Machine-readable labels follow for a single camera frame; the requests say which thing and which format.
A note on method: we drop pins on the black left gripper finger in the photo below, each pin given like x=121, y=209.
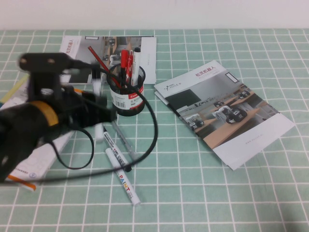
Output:
x=107, y=115
x=95, y=99

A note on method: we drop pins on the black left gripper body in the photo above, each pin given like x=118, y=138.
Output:
x=72, y=108

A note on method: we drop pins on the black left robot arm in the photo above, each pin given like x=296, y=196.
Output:
x=19, y=130

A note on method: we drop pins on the black mesh pen holder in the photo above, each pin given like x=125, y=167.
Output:
x=128, y=106

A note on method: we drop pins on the white marker pen black cap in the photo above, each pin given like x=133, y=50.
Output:
x=109, y=141
x=137, y=65

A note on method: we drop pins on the grey transparent pen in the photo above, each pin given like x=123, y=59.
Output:
x=123, y=137

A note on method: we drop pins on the red pen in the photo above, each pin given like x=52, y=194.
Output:
x=130, y=65
x=124, y=62

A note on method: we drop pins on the white PAINT marker pen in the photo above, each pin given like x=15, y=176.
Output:
x=125, y=184

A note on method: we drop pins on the red pencil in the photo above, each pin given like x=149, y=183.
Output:
x=101, y=61

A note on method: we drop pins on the white booklet with orange edge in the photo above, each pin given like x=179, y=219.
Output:
x=38, y=164

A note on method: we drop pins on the open white AgileX brochure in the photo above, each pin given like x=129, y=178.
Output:
x=147, y=60

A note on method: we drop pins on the AgileX brochure with robot photo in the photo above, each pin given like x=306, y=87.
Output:
x=224, y=111
x=233, y=166

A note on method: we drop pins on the green checked tablecloth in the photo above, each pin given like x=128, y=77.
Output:
x=217, y=193

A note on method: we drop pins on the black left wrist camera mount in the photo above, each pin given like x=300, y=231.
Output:
x=46, y=79

